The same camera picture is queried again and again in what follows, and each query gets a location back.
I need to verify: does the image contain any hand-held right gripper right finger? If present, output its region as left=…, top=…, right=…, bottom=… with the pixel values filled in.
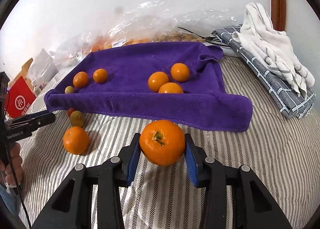
left=184, top=133, right=292, bottom=229

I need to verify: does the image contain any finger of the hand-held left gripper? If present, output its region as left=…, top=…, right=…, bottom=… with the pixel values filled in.
left=7, top=110, right=56, bottom=130

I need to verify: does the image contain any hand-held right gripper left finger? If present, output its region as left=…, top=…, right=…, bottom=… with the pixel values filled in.
left=31, top=133, right=142, bottom=229

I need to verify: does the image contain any large mandarin with stem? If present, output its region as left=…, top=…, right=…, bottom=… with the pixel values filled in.
left=139, top=119, right=186, bottom=167

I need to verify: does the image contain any orange mandarin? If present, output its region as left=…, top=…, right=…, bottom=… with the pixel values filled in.
left=63, top=126, right=90, bottom=155
left=73, top=71, right=89, bottom=88
left=148, top=71, right=169, bottom=93
left=171, top=63, right=190, bottom=82
left=158, top=82, right=184, bottom=94
left=93, top=68, right=108, bottom=84

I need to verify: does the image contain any purple towel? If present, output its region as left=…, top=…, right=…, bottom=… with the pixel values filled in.
left=44, top=41, right=253, bottom=133

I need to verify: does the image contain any person's left hand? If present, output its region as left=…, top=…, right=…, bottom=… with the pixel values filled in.
left=0, top=141, right=24, bottom=186

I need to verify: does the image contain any red paper bag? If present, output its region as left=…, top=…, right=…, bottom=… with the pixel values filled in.
left=7, top=75, right=37, bottom=118

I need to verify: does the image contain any white plastic bag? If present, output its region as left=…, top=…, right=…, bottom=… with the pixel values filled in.
left=30, top=48, right=59, bottom=87

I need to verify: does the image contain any clear plastic bag of oranges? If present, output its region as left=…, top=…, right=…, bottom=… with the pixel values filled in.
left=54, top=6, right=175, bottom=67

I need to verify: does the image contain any grey checked folded cloth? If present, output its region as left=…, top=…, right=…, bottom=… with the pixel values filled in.
left=212, top=24, right=316, bottom=119

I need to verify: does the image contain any clear bag of brown fruit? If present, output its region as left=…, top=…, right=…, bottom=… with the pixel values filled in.
left=150, top=10, right=240, bottom=43

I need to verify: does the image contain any white striped towel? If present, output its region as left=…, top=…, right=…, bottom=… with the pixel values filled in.
left=232, top=2, right=315, bottom=99

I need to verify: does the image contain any black cable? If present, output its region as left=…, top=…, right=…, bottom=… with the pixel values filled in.
left=4, top=89, right=32, bottom=228

